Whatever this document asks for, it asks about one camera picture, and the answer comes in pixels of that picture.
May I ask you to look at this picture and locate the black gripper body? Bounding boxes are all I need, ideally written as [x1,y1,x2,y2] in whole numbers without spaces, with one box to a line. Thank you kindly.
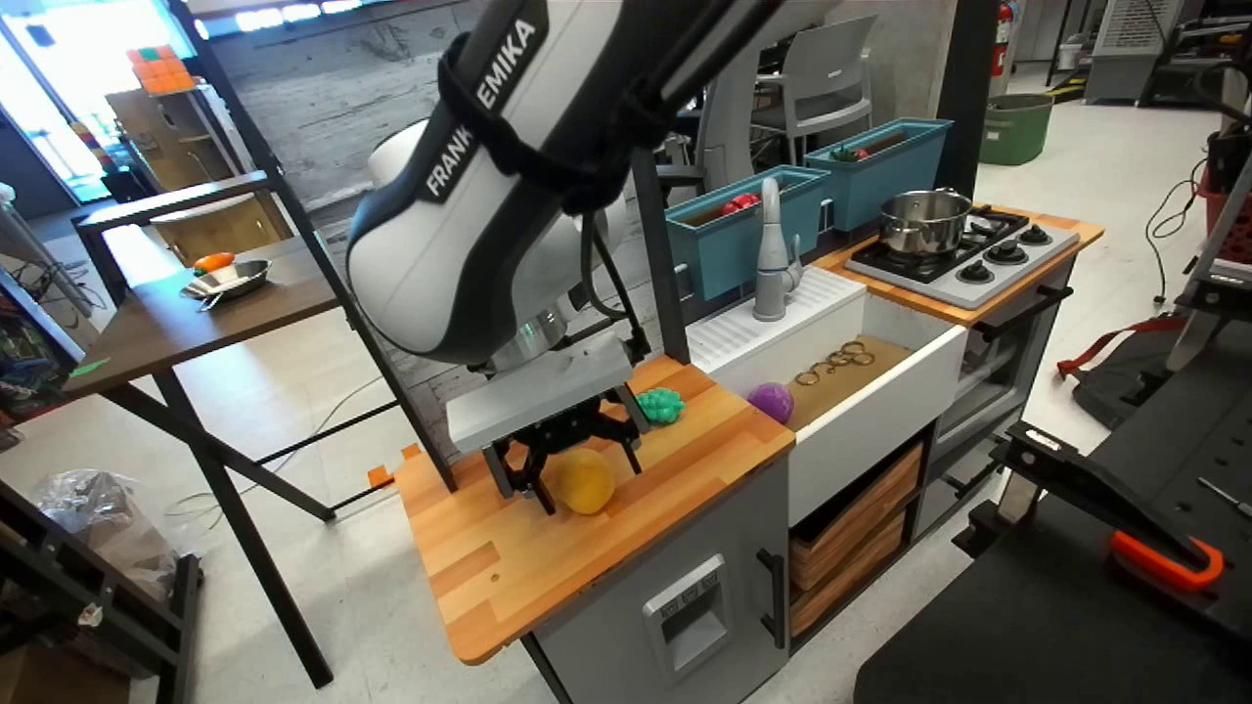
[503,390,632,462]

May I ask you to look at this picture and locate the yellow ball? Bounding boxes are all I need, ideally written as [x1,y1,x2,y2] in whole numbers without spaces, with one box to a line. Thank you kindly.
[546,445,623,519]

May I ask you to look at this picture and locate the green ball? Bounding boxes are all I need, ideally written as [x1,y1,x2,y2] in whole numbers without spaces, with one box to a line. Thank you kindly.
[636,385,689,431]

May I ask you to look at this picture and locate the purple ball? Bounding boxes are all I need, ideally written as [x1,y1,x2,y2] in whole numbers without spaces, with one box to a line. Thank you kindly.
[746,378,799,431]

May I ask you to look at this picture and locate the wooden countertop with cutouts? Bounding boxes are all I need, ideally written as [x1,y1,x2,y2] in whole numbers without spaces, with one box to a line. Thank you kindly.
[390,354,799,668]

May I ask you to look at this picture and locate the teal plastic bin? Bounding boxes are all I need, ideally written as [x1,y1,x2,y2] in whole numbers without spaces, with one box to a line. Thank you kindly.
[660,159,838,309]
[803,114,956,236]

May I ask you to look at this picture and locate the grey toy kitchen cabinet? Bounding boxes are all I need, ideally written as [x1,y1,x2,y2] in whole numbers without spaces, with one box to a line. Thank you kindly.
[522,455,799,704]

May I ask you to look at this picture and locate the grey toy faucet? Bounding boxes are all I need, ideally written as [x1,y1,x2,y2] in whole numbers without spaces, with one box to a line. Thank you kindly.
[753,172,808,324]

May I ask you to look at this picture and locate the white toy sink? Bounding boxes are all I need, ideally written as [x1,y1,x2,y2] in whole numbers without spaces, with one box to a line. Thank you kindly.
[686,265,969,527]

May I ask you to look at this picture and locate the wooden crate drawers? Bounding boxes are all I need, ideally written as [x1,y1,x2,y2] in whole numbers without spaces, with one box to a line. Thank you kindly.
[788,441,932,641]

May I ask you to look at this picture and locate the orange and white tool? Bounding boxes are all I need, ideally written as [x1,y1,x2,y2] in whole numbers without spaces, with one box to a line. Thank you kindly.
[179,252,274,312]

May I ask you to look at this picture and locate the dark wood folding table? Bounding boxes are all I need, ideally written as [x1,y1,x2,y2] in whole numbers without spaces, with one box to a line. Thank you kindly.
[0,167,462,693]

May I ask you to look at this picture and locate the steel pot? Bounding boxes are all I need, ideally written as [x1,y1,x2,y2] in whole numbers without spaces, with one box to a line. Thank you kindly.
[873,184,976,259]

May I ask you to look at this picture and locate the grey toy oven door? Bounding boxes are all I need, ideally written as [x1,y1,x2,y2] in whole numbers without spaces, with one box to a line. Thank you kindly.
[911,279,1082,540]

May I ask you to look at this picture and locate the white toy stove top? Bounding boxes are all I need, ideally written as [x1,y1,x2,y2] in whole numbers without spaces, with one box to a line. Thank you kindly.
[847,202,1083,312]

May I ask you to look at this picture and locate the grey chair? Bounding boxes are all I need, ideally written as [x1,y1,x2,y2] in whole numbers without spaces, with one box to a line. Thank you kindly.
[753,12,882,167]

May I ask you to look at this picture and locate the clear plastic bag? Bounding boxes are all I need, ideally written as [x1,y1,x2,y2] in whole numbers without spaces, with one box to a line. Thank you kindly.
[37,466,179,608]

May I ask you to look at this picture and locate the black perforated table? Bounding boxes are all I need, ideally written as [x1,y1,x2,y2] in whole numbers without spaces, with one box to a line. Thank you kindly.
[855,309,1252,704]

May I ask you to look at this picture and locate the green bucket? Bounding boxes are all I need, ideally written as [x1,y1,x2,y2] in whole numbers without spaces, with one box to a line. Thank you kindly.
[977,90,1056,167]

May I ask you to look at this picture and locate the wooden countertop around stove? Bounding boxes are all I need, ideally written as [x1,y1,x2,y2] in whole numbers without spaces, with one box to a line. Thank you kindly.
[814,206,1108,329]

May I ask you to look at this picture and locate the orange box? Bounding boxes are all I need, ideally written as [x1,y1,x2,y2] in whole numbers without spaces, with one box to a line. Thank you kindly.
[124,42,201,98]

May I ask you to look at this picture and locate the red fire extinguisher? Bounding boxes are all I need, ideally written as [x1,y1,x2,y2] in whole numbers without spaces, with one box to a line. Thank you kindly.
[990,0,1016,84]

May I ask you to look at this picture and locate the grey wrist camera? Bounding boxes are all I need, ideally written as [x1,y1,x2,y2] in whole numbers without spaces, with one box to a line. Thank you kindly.
[441,339,639,458]

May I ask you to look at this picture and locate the black frame post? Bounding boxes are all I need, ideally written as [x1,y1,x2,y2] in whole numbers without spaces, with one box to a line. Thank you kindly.
[170,0,462,497]
[632,141,694,369]
[937,0,1001,201]

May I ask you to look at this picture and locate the metal wire rings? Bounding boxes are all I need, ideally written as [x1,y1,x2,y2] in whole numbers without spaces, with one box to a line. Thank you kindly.
[789,338,878,390]

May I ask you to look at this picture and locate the red cable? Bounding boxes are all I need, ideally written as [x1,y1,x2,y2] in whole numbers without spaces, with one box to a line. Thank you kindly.
[1052,309,1186,385]

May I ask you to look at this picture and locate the black clamp orange handle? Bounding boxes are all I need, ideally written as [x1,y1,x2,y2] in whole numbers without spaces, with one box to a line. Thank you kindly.
[990,419,1228,608]

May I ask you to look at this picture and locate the white cable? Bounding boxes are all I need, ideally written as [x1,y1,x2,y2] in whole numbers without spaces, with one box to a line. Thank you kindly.
[1139,154,1209,282]

